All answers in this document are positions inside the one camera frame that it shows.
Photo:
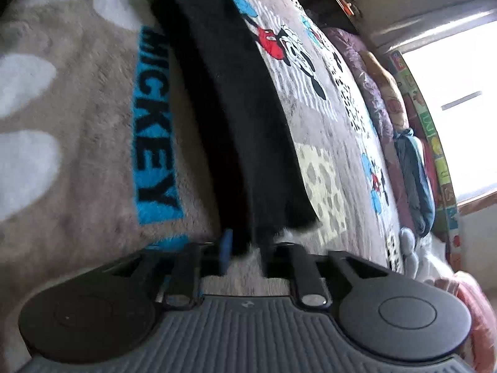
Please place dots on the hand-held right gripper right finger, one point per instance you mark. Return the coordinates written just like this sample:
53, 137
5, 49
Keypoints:
268, 258

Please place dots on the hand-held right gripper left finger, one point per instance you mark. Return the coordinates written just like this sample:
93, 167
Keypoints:
226, 250

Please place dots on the black fleece-lined garment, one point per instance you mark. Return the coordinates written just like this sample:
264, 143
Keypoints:
240, 124

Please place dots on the light blue plush toy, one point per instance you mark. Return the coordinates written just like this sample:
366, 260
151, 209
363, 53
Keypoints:
408, 248

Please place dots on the white pillow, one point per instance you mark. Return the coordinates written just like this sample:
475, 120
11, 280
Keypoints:
433, 256

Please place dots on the blue folded blanket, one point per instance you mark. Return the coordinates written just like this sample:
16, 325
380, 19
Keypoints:
417, 186

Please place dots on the printed cartoon blanket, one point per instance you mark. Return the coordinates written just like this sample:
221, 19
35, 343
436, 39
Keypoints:
77, 163

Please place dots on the purple quilt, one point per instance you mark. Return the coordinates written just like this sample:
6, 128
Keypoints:
369, 93

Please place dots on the colourful printed foam panel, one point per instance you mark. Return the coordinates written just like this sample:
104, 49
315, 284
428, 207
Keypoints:
438, 155

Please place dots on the beige patterned folded blanket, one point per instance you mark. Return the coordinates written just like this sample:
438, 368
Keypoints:
392, 101

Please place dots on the pink blanket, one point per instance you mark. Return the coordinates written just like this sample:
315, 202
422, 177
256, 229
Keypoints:
473, 299

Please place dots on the dark wooden desk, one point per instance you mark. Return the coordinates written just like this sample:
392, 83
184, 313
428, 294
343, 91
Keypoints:
326, 4

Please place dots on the window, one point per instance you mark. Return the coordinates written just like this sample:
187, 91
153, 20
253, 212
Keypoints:
466, 77

